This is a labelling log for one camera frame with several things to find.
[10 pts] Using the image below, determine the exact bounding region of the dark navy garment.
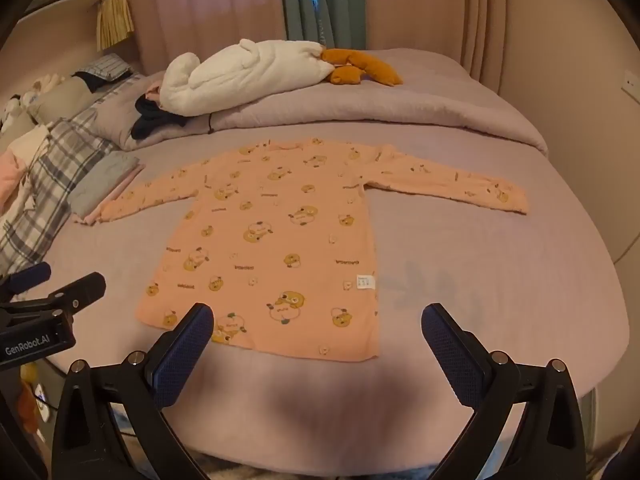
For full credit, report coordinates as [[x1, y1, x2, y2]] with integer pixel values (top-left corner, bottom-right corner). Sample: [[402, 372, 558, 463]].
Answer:
[[131, 96, 191, 140]]

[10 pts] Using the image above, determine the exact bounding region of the teal curtain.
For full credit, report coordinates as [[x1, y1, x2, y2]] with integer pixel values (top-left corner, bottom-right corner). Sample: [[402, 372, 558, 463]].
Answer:
[[279, 0, 368, 52]]

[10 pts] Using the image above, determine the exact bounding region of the straw-coloured fringe hanging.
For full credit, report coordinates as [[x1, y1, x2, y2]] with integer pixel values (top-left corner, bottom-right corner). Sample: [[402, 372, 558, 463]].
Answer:
[[96, 0, 136, 52]]

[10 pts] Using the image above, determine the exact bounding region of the pleated pink curtain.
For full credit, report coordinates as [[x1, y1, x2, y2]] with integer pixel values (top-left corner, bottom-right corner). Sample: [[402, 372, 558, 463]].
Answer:
[[450, 0, 516, 96]]

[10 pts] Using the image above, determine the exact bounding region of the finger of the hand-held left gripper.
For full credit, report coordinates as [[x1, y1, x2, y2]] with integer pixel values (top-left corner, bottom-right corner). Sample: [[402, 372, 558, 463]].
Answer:
[[0, 272, 107, 319], [0, 262, 52, 301]]

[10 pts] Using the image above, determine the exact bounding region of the white and pink clothing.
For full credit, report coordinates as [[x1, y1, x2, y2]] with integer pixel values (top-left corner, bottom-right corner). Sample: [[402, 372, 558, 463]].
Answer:
[[0, 127, 51, 211]]

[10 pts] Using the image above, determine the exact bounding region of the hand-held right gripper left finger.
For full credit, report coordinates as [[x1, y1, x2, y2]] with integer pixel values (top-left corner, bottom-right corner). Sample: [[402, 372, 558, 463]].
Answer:
[[51, 302, 216, 480]]

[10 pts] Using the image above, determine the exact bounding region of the small white plush toy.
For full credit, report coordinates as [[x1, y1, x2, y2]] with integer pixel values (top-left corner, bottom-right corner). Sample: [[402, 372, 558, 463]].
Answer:
[[0, 92, 41, 131]]

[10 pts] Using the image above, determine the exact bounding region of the grey plaid blanket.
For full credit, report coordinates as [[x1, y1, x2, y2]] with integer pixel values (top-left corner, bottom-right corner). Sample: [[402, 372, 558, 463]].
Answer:
[[0, 107, 121, 276]]

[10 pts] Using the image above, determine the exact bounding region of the wall shelf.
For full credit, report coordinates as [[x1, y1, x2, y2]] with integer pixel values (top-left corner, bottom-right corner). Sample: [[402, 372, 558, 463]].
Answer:
[[20, 0, 113, 23]]

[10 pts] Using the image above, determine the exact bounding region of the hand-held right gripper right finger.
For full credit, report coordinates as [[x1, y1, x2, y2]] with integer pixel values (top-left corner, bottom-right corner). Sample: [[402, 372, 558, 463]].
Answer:
[[421, 303, 587, 480]]

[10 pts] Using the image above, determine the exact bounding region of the orange printed long-sleeve shirt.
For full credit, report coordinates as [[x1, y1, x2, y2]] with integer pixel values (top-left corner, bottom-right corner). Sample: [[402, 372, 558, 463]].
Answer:
[[95, 136, 529, 362]]

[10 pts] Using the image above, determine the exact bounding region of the blue-grey plaid pillow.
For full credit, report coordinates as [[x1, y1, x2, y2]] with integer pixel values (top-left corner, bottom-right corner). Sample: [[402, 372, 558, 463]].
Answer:
[[72, 54, 133, 83]]

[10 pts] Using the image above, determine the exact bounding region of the white pillow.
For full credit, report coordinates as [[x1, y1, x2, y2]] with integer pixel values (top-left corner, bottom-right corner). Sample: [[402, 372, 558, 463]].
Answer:
[[159, 39, 404, 116]]

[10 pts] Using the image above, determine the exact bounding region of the lilac duvet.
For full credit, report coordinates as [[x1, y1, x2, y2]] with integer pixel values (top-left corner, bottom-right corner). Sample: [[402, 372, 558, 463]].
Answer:
[[90, 47, 548, 156]]

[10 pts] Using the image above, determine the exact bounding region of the folded grey-green garment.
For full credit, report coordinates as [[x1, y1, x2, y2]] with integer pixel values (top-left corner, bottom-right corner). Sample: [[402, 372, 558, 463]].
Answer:
[[69, 152, 141, 216]]

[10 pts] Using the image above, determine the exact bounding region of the beige pillow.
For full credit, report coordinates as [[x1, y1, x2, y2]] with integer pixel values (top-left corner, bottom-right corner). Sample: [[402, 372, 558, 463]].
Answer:
[[27, 77, 101, 123]]

